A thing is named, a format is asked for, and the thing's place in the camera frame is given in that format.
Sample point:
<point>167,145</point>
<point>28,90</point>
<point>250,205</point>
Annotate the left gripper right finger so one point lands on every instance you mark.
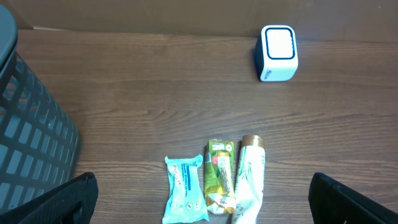
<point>333,202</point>

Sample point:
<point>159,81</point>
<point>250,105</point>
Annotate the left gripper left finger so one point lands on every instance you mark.
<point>72,202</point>

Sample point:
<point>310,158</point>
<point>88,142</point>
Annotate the white tube gold cap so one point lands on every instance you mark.
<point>249,188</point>

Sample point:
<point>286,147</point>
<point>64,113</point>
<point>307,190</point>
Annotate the teal snack pouch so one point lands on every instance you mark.
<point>186,203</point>

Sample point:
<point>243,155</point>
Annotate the green drink carton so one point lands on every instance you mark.
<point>218,186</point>

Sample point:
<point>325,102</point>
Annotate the white barcode scanner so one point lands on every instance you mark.
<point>275,54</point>

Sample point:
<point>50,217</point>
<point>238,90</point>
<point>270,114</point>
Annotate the grey plastic mesh basket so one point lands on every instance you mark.
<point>39,142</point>

